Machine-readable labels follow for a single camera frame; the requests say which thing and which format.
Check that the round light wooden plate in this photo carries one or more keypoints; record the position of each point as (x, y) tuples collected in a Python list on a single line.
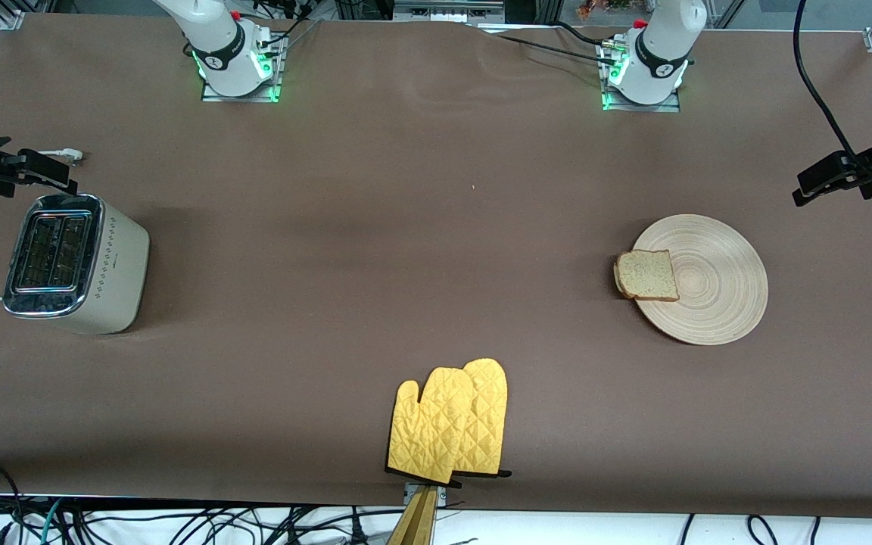
[(716, 299)]

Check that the slice of brown bread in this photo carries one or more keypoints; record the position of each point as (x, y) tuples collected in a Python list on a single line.
[(648, 274)]

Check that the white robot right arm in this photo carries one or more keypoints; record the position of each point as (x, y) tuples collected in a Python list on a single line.
[(216, 45)]

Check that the cream and chrome toaster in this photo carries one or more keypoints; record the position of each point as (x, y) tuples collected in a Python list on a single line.
[(118, 265)]

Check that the white power plug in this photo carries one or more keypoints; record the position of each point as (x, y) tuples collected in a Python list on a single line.
[(69, 155)]

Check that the yellow quilted oven mitt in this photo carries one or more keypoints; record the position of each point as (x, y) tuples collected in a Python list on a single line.
[(432, 424), (490, 409)]

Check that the grey metal equipment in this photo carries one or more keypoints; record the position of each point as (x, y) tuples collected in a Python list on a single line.
[(443, 9)]

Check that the wooden stick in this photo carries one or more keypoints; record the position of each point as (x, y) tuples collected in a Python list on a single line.
[(415, 522)]

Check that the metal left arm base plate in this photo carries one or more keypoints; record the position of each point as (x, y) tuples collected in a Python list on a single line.
[(671, 106)]

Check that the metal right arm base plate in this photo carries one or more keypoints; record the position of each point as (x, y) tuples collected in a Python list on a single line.
[(254, 97)]

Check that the small metal bracket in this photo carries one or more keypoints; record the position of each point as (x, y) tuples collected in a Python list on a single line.
[(443, 496)]

